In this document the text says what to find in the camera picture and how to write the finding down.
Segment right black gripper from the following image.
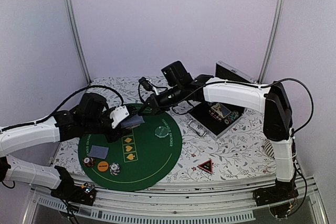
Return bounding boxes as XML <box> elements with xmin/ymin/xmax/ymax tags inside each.
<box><xmin>138</xmin><ymin>83</ymin><xmax>185</xmax><ymax>115</ymax></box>

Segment blue backed cards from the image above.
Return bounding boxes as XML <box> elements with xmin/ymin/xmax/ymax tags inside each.
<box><xmin>120</xmin><ymin>114</ymin><xmax>144</xmax><ymax>129</ymax></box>

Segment dealt cards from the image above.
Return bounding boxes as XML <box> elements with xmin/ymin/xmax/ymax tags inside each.
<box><xmin>88</xmin><ymin>145</ymin><xmax>109</xmax><ymax>159</ymax></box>

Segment orange big blind button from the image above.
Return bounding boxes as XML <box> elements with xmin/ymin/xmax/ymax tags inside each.
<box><xmin>97</xmin><ymin>161</ymin><xmax>109</xmax><ymax>173</ymax></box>

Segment dark red chip stack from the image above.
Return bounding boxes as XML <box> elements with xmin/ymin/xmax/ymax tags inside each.
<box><xmin>82</xmin><ymin>156</ymin><xmax>96</xmax><ymax>168</ymax></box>

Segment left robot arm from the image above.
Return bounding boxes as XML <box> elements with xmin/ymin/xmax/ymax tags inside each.
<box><xmin>1</xmin><ymin>87</ymin><xmax>136</xmax><ymax>200</ymax></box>

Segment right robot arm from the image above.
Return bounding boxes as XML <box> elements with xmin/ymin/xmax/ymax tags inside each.
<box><xmin>139</xmin><ymin>61</ymin><xmax>296</xmax><ymax>201</ymax></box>

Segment clear dealer button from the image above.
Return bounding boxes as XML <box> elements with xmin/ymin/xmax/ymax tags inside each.
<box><xmin>154</xmin><ymin>126</ymin><xmax>169</xmax><ymax>138</ymax></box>

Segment round green poker mat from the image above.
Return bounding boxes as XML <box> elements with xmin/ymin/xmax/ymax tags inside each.
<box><xmin>78</xmin><ymin>112</ymin><xmax>182</xmax><ymax>191</ymax></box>

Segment aluminium poker chip case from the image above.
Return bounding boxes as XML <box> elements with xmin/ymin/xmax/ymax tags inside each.
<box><xmin>188</xmin><ymin>61</ymin><xmax>258</xmax><ymax>139</ymax></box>

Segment boxed card deck in case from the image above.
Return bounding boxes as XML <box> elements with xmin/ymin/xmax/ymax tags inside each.
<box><xmin>210</xmin><ymin>103</ymin><xmax>231</xmax><ymax>121</ymax></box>

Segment red black triangular button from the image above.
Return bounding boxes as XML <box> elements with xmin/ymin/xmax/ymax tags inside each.
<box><xmin>197</xmin><ymin>159</ymin><xmax>213</xmax><ymax>174</ymax></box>

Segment front row poker chips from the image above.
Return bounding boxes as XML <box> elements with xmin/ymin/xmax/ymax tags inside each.
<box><xmin>224</xmin><ymin>111</ymin><xmax>240</xmax><ymax>125</ymax></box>

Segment striped ceramic mug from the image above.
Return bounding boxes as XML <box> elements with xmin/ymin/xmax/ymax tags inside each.
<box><xmin>263</xmin><ymin>140</ymin><xmax>274</xmax><ymax>159</ymax></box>

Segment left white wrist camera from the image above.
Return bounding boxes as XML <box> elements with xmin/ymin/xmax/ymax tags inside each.
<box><xmin>109</xmin><ymin>105</ymin><xmax>130</xmax><ymax>129</ymax></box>

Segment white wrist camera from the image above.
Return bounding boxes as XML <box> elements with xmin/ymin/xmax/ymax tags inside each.
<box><xmin>138</xmin><ymin>77</ymin><xmax>159</xmax><ymax>95</ymax></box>
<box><xmin>109</xmin><ymin>105</ymin><xmax>130</xmax><ymax>129</ymax></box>

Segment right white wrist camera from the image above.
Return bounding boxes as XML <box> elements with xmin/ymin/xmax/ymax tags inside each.
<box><xmin>138</xmin><ymin>77</ymin><xmax>159</xmax><ymax>95</ymax></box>

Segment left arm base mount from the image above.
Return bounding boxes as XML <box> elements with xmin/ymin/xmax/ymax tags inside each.
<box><xmin>50</xmin><ymin>182</ymin><xmax>97</xmax><ymax>206</ymax></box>

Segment right aluminium frame post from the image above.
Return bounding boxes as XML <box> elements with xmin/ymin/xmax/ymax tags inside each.
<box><xmin>258</xmin><ymin>0</ymin><xmax>285</xmax><ymax>83</ymax></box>

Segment aluminium frame post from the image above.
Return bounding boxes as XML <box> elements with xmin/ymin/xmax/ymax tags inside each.
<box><xmin>258</xmin><ymin>0</ymin><xmax>285</xmax><ymax>83</ymax></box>
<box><xmin>64</xmin><ymin>0</ymin><xmax>92</xmax><ymax>84</ymax></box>

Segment left aluminium frame post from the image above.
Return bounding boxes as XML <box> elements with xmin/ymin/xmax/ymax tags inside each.
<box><xmin>64</xmin><ymin>0</ymin><xmax>92</xmax><ymax>84</ymax></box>

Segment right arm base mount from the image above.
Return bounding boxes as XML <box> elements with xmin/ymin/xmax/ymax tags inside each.
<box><xmin>253</xmin><ymin>180</ymin><xmax>299</xmax><ymax>206</ymax></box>

